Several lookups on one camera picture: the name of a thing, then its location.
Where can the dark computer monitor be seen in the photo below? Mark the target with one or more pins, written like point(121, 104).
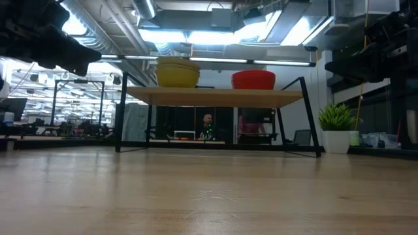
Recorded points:
point(14, 107)

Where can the green plant in white pot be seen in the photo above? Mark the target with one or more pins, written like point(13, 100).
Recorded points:
point(336, 142)

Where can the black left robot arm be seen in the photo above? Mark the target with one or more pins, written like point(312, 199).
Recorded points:
point(9, 32)

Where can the person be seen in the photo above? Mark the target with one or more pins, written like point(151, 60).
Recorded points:
point(207, 120)
point(251, 125)

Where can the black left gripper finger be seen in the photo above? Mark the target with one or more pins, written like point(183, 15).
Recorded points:
point(81, 53)

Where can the silver ventilation duct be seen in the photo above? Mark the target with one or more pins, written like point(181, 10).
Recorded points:
point(145, 8)

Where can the grey office chair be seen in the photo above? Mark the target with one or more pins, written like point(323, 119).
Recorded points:
point(303, 137)

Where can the wooden shelf with black legs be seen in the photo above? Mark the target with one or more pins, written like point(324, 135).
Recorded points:
point(212, 97)

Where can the light green cup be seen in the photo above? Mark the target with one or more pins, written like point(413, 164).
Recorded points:
point(354, 138)

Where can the black background rack frame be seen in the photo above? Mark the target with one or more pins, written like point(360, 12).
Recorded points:
point(80, 81)

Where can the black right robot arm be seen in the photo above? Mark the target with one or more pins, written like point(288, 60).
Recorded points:
point(412, 39)

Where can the long ceiling tube light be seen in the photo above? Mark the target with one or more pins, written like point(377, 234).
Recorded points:
point(284, 62)

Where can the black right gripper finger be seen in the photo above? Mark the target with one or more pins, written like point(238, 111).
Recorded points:
point(346, 68)

